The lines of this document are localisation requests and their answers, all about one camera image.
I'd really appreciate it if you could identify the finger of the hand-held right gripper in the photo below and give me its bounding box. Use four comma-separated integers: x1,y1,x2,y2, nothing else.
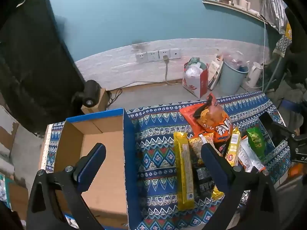
260,113,299,148

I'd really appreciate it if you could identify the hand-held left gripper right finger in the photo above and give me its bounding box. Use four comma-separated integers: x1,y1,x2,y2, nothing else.
200,142,281,230

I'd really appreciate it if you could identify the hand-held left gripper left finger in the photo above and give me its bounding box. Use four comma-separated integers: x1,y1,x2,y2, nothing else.
26,142,107,230

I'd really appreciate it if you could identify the blue-edged cardboard box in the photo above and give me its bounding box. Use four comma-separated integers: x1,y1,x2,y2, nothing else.
53,108,138,230

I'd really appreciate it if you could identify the yellow brown snack packet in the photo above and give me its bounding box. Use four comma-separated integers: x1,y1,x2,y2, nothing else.
188,133,215,160

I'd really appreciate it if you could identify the black snack packet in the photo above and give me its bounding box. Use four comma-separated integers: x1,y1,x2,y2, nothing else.
191,158,216,199

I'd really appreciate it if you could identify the long yellow snack packet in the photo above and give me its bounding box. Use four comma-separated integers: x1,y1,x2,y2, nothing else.
173,132,195,211

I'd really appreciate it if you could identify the small yellow snack packet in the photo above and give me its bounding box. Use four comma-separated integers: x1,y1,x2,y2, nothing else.
225,127,241,167

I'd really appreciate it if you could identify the green snack packet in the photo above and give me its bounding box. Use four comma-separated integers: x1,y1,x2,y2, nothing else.
247,127,266,160

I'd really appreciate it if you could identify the golden snack packet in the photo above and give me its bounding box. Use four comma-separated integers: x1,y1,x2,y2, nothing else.
212,186,225,201

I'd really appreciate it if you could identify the silver white snack packet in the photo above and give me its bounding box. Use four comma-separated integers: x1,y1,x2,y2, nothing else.
237,136,268,174

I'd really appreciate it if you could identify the large orange snack bag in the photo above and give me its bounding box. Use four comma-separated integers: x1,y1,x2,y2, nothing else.
193,93,234,146

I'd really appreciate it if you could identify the dark cloth pile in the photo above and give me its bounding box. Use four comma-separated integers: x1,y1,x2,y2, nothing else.
273,77,307,130

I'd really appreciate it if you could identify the flat red-orange snack packet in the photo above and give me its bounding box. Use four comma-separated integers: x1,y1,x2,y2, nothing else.
179,103,209,137

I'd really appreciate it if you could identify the blue patterned tablecloth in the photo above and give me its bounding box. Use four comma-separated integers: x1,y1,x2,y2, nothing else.
41,91,292,230

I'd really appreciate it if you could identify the small brown cardboard box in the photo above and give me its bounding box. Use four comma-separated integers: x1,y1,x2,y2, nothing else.
81,88,109,114

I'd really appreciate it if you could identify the white kettle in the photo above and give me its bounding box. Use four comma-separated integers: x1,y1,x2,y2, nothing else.
245,62,264,90

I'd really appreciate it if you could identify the black cylindrical device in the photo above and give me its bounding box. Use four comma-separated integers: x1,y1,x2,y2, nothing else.
72,80,102,108

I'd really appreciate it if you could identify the blue trash bin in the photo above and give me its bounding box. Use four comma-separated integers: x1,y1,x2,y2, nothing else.
217,60,249,95

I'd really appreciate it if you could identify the red and white paper bag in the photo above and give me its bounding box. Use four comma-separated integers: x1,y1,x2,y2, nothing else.
183,61,209,99

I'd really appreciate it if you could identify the patterned hanging cloth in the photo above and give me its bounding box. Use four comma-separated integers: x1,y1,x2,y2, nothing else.
273,35,292,58

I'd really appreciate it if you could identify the teal topped cardboard box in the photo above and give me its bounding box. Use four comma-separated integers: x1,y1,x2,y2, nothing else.
0,174,29,221

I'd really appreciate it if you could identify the white paper shopping bag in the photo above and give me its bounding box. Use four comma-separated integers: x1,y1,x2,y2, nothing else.
207,54,224,90

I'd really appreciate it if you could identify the white plastic bag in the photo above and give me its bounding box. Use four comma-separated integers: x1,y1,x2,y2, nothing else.
186,57,207,77

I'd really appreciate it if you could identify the person in dark clothes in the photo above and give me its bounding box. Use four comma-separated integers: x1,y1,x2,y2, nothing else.
0,0,85,135

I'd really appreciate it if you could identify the silver foil sheet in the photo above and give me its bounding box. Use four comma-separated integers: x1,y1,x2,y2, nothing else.
259,0,287,33

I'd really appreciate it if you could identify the black cable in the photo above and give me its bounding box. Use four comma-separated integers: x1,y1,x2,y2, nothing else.
107,89,123,106

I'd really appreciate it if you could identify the thin white cable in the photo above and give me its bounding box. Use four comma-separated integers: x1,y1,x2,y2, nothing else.
261,17,268,91

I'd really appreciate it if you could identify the beige plug and cable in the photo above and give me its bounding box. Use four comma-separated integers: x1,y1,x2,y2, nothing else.
163,55,179,85

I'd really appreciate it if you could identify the wall shelf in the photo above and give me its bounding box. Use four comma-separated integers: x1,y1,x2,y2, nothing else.
202,0,267,22

